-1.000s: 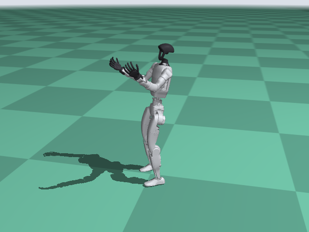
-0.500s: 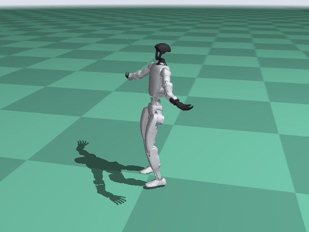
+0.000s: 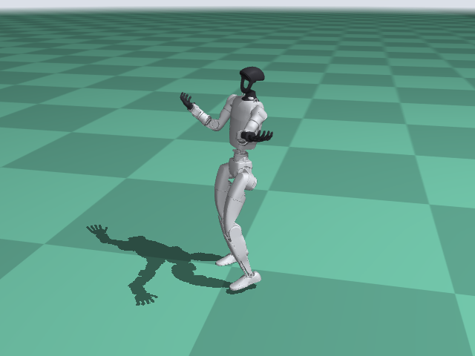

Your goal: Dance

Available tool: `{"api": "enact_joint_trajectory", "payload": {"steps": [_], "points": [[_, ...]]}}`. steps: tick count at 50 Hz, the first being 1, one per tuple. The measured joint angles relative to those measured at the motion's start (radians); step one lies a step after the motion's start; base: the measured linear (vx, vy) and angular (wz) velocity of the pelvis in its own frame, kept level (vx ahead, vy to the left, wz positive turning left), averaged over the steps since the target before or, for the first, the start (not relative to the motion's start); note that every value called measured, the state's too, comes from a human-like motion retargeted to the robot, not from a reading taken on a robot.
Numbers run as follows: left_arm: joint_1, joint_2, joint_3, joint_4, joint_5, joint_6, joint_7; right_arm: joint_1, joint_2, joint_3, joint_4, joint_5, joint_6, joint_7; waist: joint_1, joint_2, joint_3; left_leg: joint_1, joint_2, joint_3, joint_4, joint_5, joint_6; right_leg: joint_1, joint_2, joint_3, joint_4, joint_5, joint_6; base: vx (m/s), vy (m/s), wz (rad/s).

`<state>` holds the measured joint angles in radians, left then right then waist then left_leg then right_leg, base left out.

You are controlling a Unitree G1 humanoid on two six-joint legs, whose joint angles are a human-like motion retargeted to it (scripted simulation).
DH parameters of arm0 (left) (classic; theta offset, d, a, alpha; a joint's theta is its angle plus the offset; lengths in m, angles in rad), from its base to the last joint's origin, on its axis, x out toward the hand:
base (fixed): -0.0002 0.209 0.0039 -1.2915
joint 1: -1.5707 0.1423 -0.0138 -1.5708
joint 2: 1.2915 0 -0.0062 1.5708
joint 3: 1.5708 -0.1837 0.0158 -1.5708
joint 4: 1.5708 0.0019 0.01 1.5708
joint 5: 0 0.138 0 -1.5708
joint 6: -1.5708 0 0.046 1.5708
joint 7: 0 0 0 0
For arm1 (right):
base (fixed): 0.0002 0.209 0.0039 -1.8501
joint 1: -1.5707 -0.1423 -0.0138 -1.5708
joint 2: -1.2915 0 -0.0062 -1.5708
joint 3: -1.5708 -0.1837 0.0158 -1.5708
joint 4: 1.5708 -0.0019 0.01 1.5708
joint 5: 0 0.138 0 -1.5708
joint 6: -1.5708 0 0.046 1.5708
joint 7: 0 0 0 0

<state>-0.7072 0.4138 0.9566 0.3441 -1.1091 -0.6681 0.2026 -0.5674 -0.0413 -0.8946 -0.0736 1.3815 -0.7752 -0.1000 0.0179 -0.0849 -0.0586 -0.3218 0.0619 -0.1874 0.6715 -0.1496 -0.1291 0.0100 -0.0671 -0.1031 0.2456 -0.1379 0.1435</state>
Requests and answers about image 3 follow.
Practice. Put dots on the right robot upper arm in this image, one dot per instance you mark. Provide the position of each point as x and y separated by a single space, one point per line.
217 124

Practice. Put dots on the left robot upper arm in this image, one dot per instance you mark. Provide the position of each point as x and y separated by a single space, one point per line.
258 115

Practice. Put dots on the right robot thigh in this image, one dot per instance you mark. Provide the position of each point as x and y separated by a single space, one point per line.
221 187

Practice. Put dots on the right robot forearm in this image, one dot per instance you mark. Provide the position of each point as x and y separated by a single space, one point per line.
200 115

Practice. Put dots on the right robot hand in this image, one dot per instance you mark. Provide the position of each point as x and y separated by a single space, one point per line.
188 104

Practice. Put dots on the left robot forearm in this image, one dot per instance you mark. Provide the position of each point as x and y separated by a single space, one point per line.
241 141

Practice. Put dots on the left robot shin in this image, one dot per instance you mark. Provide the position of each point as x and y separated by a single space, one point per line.
237 245

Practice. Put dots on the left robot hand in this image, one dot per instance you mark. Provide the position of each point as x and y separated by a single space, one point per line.
251 137

